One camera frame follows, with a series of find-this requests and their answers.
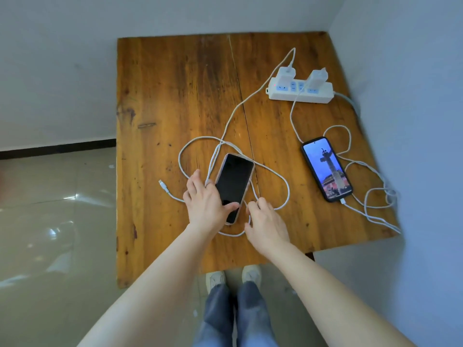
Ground white charger adapter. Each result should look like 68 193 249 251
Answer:
305 67 328 91
277 67 296 91

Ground person's left jeans leg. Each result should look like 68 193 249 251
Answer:
193 283 236 347

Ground white power strip cord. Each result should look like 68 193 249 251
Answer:
334 92 361 117

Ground dark screen phone pink case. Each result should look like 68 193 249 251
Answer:
215 153 255 225

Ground black phone with lit screen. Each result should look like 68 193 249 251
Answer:
301 136 354 203

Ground person's left white shoe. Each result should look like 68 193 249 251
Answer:
205 271 227 294

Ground person's left forearm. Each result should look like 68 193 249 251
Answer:
77 224 215 347

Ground person's right white shoe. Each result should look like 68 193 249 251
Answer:
242 265 262 288

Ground person's jeans leg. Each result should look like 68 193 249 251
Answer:
193 283 236 347
235 281 280 347

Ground person's white shoe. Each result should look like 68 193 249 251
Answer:
242 265 262 288
205 271 227 294

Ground person's right hand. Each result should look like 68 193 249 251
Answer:
245 197 291 258

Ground person's right jeans leg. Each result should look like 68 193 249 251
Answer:
235 281 280 347

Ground person's right forearm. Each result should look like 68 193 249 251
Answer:
266 241 417 347

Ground person's left hand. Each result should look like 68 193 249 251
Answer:
183 170 240 235

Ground white power strip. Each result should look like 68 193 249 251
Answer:
266 76 334 104

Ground white charging cable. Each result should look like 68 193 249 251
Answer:
158 48 296 238
290 83 402 234

